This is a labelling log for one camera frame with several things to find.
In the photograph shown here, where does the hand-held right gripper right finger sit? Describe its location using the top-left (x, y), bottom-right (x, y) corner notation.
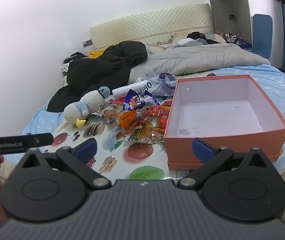
top-left (177, 138), bottom-right (279, 190)

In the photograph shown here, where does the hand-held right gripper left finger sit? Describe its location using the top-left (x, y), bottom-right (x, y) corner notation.
top-left (15, 137), bottom-right (113, 190)

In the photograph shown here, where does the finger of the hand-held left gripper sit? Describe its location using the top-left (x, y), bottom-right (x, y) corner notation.
top-left (26, 133), bottom-right (54, 153)

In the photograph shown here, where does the pink cardboard box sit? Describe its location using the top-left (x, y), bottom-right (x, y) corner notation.
top-left (164, 74), bottom-right (285, 163)

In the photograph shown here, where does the shiny red snack packet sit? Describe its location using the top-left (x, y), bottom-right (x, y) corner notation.
top-left (156, 115), bottom-right (171, 133)

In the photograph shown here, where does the orange snack packet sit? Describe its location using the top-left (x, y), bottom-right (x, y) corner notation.
top-left (117, 110), bottom-right (138, 129)

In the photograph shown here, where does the red yellow snack packet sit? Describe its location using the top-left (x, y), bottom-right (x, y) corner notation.
top-left (149, 105), bottom-right (171, 117)

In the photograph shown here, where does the green label snack packet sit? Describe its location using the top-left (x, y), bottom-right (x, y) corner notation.
top-left (129, 127), bottom-right (165, 144)

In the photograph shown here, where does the blue snack packet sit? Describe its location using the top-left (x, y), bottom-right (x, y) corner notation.
top-left (122, 89), bottom-right (161, 111)

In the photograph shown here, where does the white blue plush penguin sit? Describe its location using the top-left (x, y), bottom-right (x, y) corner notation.
top-left (64, 86), bottom-right (111, 128)

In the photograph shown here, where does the white rolled package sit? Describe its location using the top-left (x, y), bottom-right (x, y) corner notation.
top-left (112, 80), bottom-right (153, 100)

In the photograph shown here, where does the clear blue printed plastic bag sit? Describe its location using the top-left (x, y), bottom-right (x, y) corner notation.
top-left (142, 72), bottom-right (178, 97)

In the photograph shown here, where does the black white clothes pile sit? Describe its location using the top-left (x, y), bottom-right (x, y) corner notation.
top-left (62, 52), bottom-right (89, 77)

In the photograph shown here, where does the black puffer jacket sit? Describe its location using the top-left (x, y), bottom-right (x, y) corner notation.
top-left (47, 41), bottom-right (148, 113)

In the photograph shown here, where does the grey duvet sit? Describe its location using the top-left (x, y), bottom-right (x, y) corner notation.
top-left (129, 42), bottom-right (271, 80)

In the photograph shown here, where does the light blue star bedsheet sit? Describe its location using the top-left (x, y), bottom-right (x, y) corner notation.
top-left (22, 65), bottom-right (285, 180)

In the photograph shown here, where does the black garment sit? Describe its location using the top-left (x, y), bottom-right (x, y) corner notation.
top-left (187, 31), bottom-right (223, 44)

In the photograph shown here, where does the group of small bottles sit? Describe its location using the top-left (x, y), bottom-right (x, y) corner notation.
top-left (219, 30), bottom-right (240, 43)

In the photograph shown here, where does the blue chair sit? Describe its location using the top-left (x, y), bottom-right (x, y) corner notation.
top-left (251, 14), bottom-right (273, 60)

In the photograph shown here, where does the cream quilted headboard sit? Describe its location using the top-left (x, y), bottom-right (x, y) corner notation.
top-left (89, 3), bottom-right (213, 50)

